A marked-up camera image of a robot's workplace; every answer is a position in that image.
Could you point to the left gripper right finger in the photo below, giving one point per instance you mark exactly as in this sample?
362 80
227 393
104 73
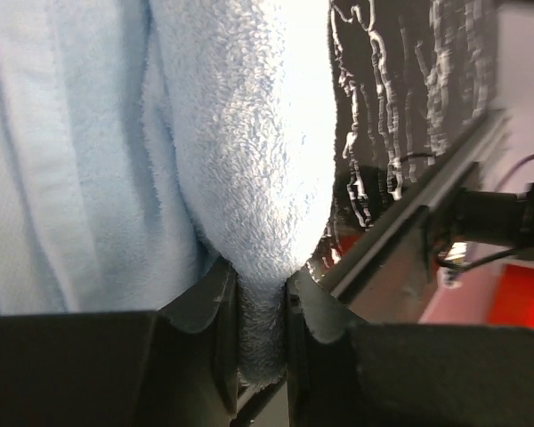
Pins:
443 375

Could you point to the light blue towel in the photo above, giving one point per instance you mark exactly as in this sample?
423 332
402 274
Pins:
139 140

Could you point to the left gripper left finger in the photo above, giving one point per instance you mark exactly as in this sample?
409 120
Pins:
170 367

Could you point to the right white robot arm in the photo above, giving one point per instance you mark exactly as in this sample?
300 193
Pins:
475 216

